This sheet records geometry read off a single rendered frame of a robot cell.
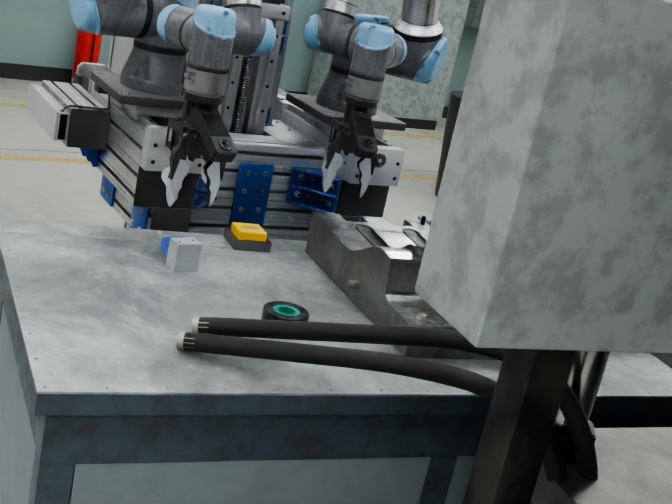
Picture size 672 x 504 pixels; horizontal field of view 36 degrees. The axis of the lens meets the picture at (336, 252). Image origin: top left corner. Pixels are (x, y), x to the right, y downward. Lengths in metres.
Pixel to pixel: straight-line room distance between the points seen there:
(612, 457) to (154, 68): 1.24
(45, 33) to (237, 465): 5.90
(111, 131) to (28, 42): 4.93
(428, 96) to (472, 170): 7.09
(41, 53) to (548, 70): 6.41
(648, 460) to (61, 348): 0.92
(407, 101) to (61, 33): 2.63
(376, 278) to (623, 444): 0.52
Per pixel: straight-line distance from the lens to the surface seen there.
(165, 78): 2.30
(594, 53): 1.11
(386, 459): 1.74
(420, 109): 8.26
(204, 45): 1.87
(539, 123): 1.10
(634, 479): 1.66
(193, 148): 1.90
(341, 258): 2.04
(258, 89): 2.53
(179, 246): 1.94
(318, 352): 1.58
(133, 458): 1.58
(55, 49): 7.38
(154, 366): 1.58
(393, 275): 1.86
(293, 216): 2.52
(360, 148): 2.12
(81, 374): 1.53
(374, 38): 2.17
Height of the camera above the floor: 1.49
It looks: 18 degrees down
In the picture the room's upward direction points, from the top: 12 degrees clockwise
